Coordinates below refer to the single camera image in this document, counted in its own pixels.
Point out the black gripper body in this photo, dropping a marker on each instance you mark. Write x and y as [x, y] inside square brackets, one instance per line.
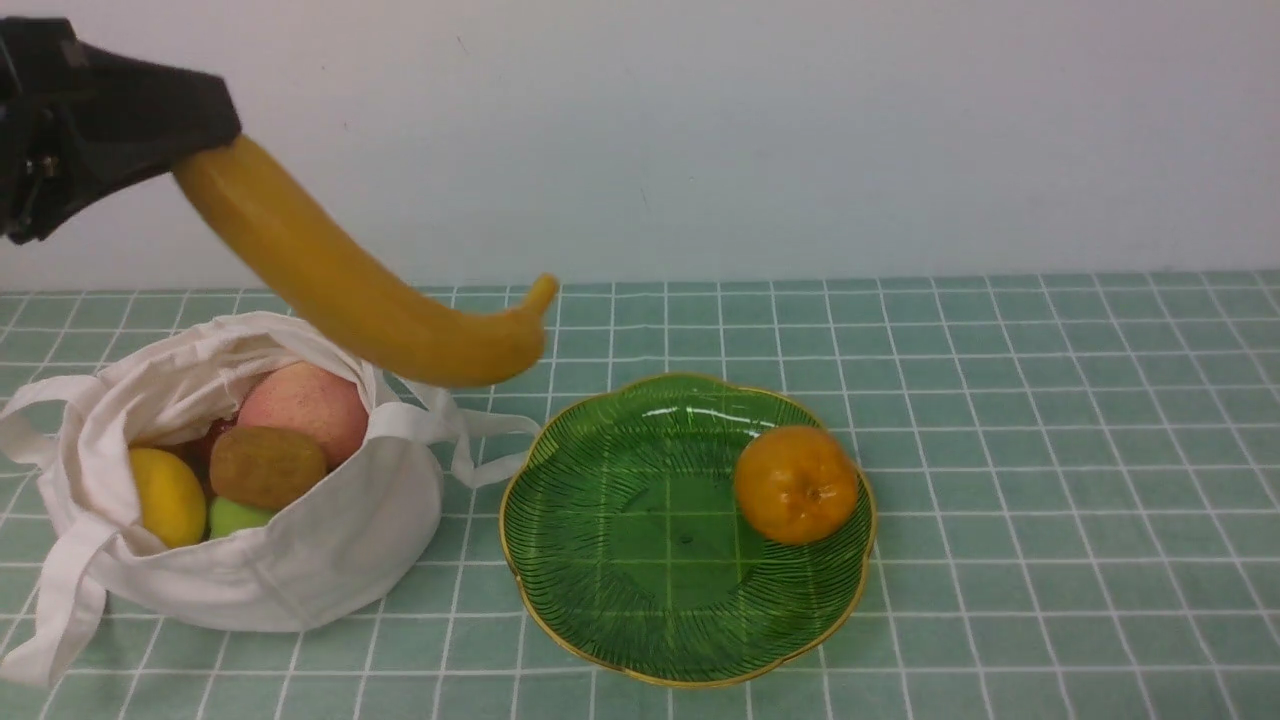
[39, 71]

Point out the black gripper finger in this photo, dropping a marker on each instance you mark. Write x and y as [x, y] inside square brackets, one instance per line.
[130, 121]

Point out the yellow banana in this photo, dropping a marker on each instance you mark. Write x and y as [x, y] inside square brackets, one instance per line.
[274, 225]

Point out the white cloth bag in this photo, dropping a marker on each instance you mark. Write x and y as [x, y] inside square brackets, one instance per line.
[342, 546]

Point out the green fruit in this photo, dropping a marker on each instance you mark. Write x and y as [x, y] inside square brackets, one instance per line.
[226, 517]

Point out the pink peach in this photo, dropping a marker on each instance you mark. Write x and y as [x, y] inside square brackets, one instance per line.
[308, 399]

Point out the brown kiwi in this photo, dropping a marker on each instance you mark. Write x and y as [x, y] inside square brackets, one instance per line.
[265, 467]

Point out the yellow lemon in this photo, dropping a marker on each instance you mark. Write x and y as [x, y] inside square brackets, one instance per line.
[172, 501]

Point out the green glass plate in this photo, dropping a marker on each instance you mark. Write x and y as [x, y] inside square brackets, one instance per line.
[629, 549]

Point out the orange tangerine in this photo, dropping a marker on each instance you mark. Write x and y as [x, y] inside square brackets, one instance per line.
[796, 485]

